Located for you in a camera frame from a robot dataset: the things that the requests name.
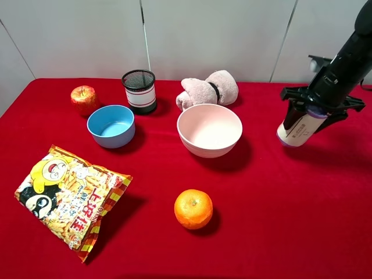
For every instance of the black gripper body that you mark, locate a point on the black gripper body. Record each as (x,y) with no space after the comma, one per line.
(329,89)

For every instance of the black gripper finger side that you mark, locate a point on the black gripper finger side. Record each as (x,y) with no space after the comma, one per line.
(296,110)
(327,119)

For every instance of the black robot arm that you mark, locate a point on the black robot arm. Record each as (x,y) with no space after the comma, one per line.
(356,52)

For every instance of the pink rolled towel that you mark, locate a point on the pink rolled towel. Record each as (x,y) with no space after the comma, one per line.
(219,88)

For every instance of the pink plastic bowl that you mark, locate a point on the pink plastic bowl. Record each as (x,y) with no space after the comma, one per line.
(208,130)

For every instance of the red tablecloth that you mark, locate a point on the red tablecloth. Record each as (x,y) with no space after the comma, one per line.
(277,212)

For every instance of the orange tangerine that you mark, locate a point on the orange tangerine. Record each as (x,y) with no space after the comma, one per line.
(193,209)

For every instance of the black mesh pen holder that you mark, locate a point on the black mesh pen holder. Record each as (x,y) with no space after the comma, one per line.
(139,86)

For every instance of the blue plastic bowl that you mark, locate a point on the blue plastic bowl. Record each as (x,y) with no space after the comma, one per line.
(112,126)

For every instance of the red apple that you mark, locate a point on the red apple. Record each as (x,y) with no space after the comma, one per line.
(85,100)

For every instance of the prawn crackers snack bag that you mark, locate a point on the prawn crackers snack bag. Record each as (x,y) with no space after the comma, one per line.
(70,196)

